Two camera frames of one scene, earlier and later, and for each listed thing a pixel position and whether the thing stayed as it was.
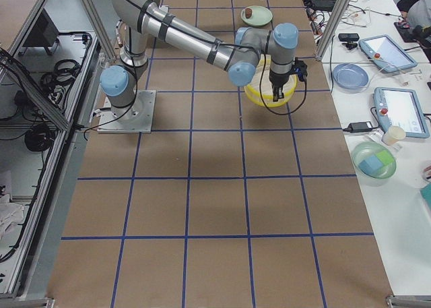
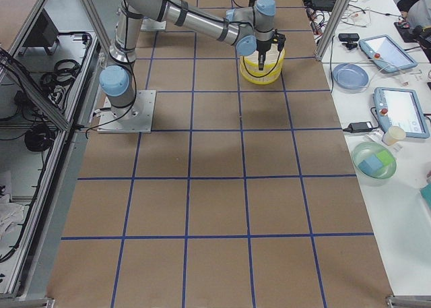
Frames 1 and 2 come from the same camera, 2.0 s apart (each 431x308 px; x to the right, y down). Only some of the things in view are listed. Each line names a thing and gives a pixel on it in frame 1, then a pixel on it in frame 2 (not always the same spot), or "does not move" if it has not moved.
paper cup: x=393 y=135 does not move
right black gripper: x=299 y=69 to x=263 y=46
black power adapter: x=359 y=127 does not move
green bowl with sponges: x=374 y=162 does not move
